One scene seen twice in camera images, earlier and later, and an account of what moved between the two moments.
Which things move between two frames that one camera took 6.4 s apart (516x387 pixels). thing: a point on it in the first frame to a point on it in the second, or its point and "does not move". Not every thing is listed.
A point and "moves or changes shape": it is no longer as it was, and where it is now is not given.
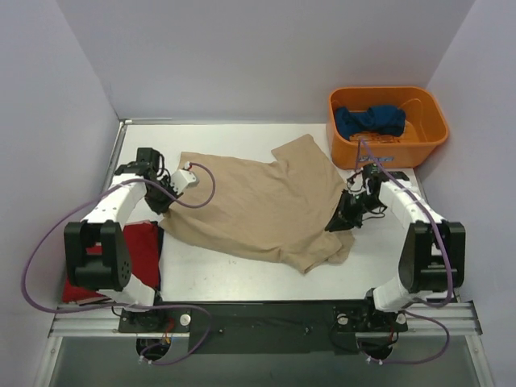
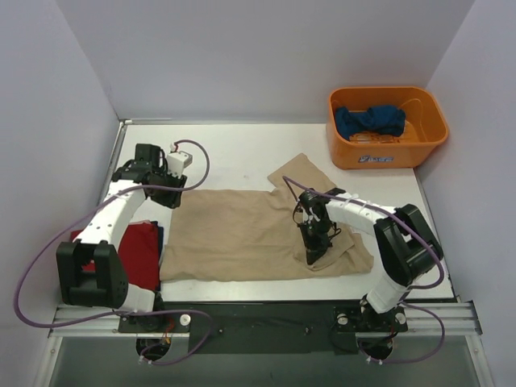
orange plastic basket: (384, 127) does not move
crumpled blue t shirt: (380, 118) does not move
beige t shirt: (277, 210) moves or changes shape
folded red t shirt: (144, 240) does not move
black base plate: (262, 328) does not move
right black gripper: (348, 210) to (314, 236)
